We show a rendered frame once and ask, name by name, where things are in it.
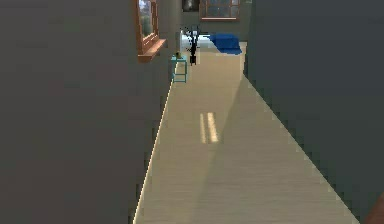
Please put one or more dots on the white bed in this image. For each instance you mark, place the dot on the white bed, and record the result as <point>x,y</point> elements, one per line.
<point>203,41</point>

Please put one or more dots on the dark framed wall picture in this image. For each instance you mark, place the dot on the dark framed wall picture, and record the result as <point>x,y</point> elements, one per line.
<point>190,4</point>

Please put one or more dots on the small dark pot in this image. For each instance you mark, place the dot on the small dark pot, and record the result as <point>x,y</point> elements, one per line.
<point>178,54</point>

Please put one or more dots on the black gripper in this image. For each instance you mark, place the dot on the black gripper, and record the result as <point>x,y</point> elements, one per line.
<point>193,50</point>

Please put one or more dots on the wooden framed window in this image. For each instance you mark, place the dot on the wooden framed window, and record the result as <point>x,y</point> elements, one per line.
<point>220,9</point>
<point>146,30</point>

